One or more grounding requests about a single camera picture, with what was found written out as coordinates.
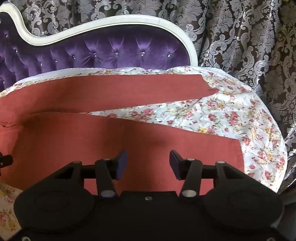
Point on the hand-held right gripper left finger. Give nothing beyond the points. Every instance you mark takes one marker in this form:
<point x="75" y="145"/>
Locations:
<point x="123" y="163"/>

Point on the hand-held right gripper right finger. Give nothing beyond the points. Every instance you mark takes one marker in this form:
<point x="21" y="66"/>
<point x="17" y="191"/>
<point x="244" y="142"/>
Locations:
<point x="175" y="163"/>

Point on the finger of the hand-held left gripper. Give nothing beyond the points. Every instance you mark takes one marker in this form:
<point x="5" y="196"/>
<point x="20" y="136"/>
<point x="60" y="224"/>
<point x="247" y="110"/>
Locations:
<point x="5" y="160"/>

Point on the terracotta red pants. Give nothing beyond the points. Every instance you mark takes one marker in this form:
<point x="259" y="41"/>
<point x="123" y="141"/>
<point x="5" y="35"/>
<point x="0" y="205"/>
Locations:
<point x="69" y="139"/>

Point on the floral bed sheet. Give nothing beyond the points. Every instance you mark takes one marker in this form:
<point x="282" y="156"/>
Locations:
<point x="208" y="120"/>

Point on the grey damask curtain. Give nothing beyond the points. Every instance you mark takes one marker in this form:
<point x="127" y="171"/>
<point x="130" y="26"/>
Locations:
<point x="242" y="34"/>

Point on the purple tufted headboard white frame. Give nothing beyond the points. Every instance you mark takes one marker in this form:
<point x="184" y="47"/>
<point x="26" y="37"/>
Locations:
<point x="108" y="52"/>

